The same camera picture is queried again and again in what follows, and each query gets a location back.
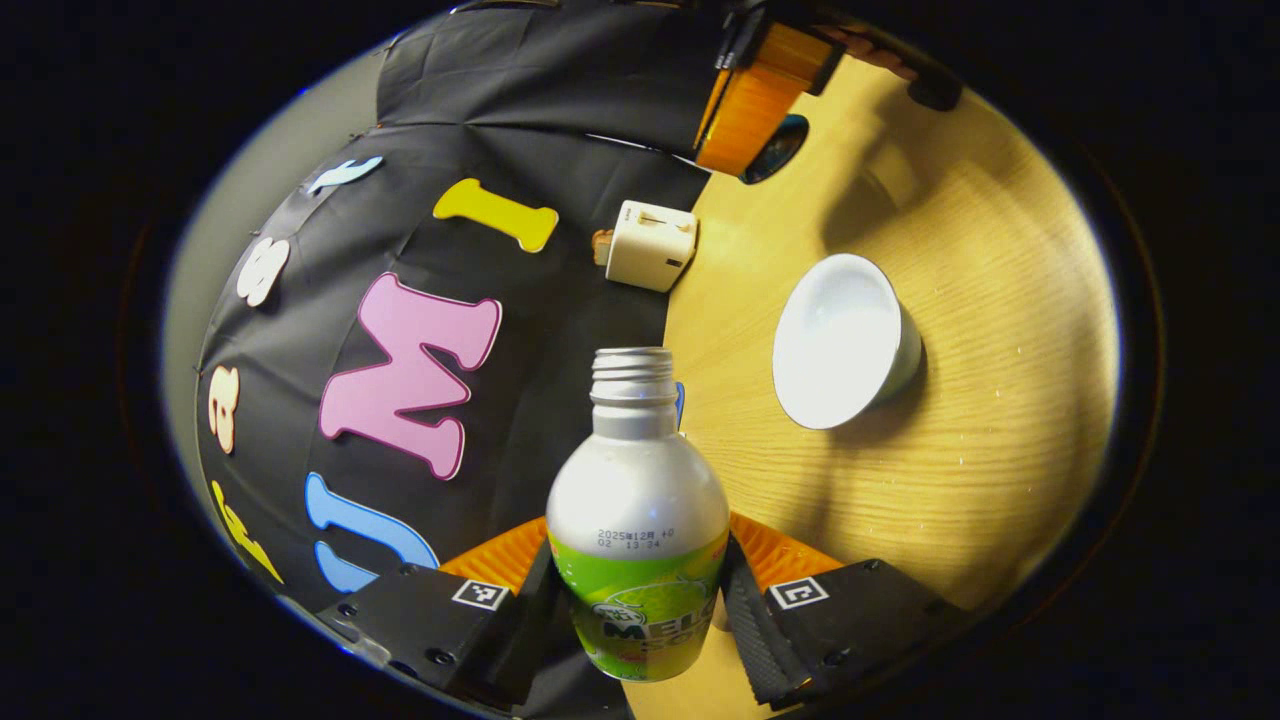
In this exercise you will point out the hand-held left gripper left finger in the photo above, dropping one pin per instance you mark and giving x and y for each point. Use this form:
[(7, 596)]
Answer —
[(420, 625)]

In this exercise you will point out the white toaster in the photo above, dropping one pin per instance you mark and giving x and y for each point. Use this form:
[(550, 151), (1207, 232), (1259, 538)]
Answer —
[(650, 245)]

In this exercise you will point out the blue teacup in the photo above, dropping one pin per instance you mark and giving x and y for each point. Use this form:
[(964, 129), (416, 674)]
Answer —
[(835, 345)]

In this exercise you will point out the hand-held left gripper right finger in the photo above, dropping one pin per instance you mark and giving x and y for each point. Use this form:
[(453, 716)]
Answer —
[(850, 610)]

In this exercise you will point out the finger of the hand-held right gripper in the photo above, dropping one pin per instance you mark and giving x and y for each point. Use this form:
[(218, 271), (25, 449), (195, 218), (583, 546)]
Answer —
[(755, 110)]

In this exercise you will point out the black backdrop cloth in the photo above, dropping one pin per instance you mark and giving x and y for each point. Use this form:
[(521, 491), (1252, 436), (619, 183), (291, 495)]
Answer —
[(560, 90)]

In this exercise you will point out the blue towel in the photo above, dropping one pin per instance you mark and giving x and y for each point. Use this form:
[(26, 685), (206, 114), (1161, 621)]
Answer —
[(680, 405)]

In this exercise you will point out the bread slice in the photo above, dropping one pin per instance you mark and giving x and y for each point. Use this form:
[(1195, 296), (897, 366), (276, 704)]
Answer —
[(602, 247)]

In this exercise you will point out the green label aluminium water bottle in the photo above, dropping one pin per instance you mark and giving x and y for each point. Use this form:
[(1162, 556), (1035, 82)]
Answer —
[(635, 500)]

